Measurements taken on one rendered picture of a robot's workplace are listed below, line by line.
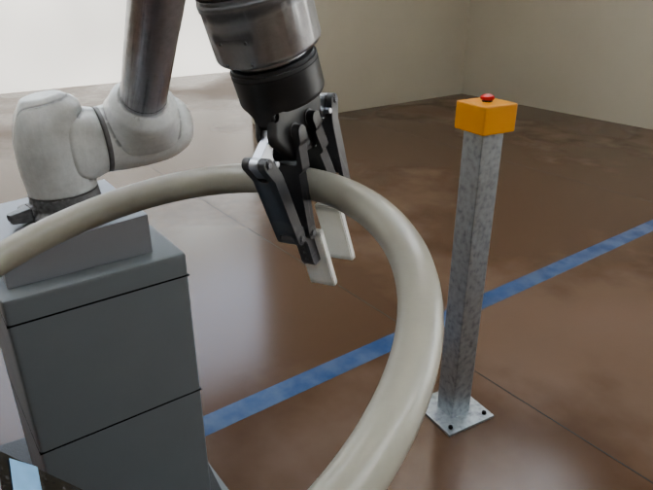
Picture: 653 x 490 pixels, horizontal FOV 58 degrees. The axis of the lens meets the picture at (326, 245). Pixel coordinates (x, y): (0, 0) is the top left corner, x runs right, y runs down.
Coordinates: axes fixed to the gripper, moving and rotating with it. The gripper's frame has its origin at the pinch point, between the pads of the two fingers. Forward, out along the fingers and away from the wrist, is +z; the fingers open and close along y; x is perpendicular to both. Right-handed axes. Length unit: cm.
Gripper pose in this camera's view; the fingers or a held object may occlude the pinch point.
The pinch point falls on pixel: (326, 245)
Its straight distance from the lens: 60.7
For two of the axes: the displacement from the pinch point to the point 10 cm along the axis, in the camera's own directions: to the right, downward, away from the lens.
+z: 2.3, 7.8, 5.9
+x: 8.6, 1.3, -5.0
